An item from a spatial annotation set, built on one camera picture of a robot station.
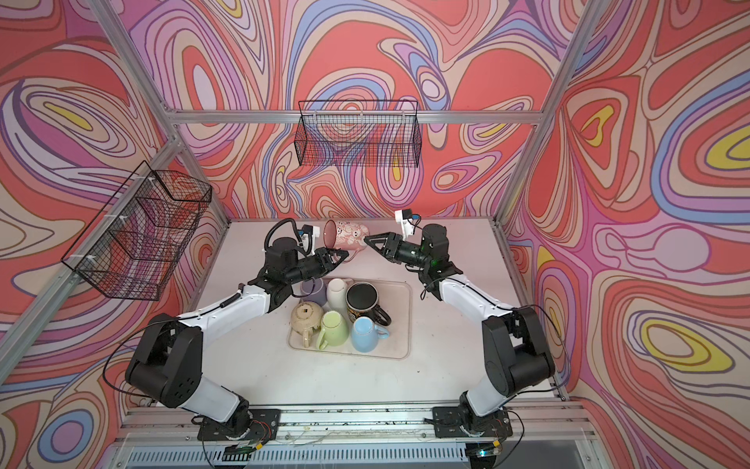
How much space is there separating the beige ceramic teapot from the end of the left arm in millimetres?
150

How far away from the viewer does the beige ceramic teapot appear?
84 centimetres

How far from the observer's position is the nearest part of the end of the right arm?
0.72 metres

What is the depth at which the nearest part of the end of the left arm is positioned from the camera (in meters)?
0.72

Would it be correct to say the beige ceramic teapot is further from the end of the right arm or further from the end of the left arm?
the end of the right arm

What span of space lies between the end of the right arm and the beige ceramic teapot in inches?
11.4
